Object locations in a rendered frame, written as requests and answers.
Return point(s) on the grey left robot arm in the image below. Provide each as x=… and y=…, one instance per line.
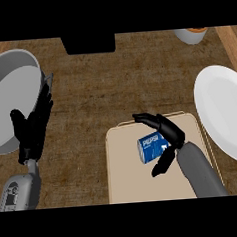
x=22, y=190

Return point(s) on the white plate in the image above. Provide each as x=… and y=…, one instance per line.
x=223, y=113

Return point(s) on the black appliance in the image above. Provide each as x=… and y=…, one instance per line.
x=89, y=43

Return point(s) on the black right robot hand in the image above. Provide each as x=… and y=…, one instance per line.
x=167, y=130

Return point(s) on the blue soda can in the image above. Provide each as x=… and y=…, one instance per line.
x=153, y=147

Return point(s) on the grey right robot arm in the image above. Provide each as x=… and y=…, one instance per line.
x=201, y=171

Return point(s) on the white cup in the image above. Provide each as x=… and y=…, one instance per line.
x=191, y=35

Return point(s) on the pale wooden board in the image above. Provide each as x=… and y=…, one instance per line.
x=232, y=47

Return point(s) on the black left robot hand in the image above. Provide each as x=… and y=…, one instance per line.
x=30, y=130

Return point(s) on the grey pan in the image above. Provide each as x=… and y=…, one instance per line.
x=12, y=98

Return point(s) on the beige tray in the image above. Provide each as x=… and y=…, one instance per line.
x=141, y=175

